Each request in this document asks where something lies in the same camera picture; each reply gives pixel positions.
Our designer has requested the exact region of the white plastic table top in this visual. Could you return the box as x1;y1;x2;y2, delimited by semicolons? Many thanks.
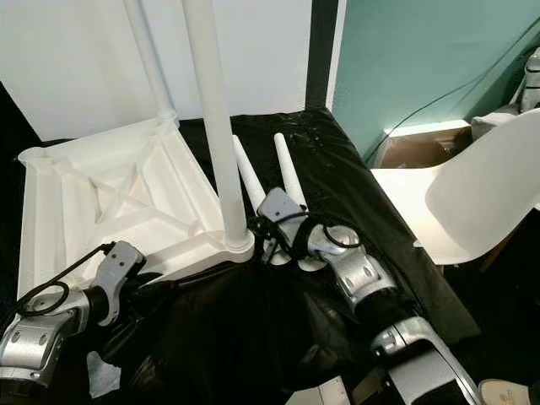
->
17;116;256;305

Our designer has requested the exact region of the white crumpled plastic piece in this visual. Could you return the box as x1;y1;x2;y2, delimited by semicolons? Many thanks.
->
86;350;123;397

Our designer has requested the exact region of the black plastic cover sheet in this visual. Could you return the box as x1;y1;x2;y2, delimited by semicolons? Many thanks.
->
0;108;482;405

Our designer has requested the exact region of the white plastic shell chair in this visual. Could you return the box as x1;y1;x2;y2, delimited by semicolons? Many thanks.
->
371;110;540;267

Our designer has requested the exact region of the large white board panel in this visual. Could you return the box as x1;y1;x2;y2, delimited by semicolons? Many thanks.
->
0;0;313;140

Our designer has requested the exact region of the light grey cushion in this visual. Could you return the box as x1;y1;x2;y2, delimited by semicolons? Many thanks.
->
472;105;540;140

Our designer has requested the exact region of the white shoe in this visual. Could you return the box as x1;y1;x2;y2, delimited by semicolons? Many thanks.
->
477;380;540;405

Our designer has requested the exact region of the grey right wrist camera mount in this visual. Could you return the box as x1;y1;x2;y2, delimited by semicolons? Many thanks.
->
257;187;305;250

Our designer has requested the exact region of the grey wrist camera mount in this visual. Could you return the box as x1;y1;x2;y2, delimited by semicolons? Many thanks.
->
93;240;146;326
257;187;305;250

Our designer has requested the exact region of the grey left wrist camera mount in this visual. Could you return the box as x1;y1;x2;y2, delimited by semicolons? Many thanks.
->
93;240;146;326

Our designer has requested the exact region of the thin black wall cable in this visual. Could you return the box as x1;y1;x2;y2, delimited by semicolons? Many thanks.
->
363;17;540;161

